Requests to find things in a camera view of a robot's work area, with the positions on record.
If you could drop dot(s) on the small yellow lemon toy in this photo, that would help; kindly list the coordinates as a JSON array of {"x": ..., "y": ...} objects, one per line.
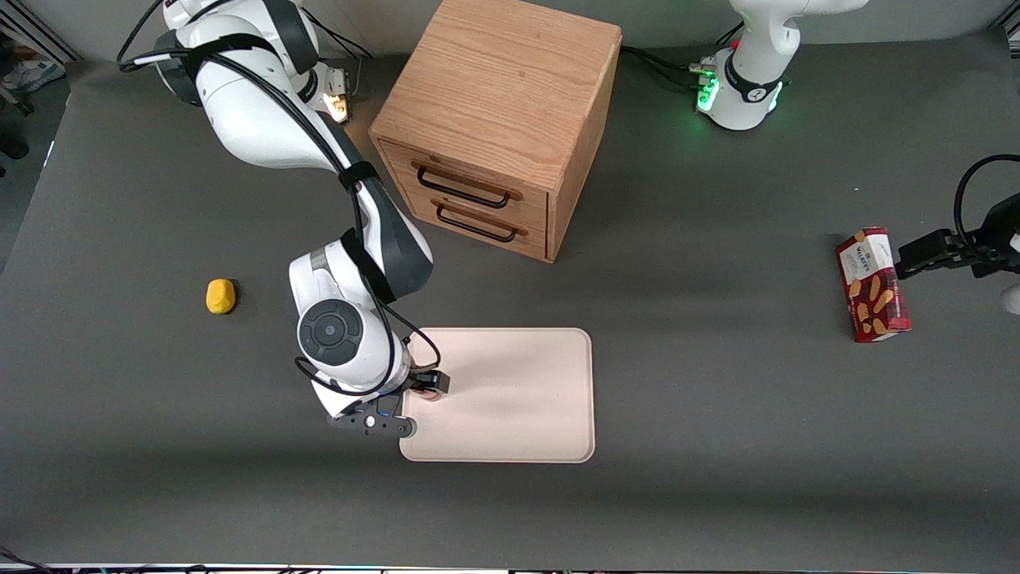
[{"x": 221, "y": 296}]

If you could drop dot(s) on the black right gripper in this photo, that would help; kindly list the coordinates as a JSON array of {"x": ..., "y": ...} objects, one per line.
[{"x": 428, "y": 383}]

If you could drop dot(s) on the wooden two-drawer cabinet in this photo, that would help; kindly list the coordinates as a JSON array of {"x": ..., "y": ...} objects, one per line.
[{"x": 502, "y": 88}]

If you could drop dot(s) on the wooden drawer front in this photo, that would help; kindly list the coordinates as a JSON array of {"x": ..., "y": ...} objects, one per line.
[
  {"x": 494, "y": 235},
  {"x": 478, "y": 179}
]

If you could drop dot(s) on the dark shoe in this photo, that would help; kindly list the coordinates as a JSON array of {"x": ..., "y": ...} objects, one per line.
[{"x": 12, "y": 147}]

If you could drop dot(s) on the white sneaker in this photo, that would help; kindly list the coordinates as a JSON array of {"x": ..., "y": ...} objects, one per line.
[{"x": 32, "y": 76}]

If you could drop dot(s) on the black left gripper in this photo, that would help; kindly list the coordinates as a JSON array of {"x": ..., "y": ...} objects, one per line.
[{"x": 974, "y": 251}]

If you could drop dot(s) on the red coke bottle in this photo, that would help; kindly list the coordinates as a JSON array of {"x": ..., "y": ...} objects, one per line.
[{"x": 431, "y": 395}]

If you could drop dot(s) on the cream rectangular plastic tray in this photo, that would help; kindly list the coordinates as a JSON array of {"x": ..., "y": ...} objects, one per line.
[{"x": 518, "y": 399}]

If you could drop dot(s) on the red tartan shortbread cookie box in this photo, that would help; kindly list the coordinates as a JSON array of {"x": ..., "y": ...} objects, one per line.
[{"x": 872, "y": 287}]

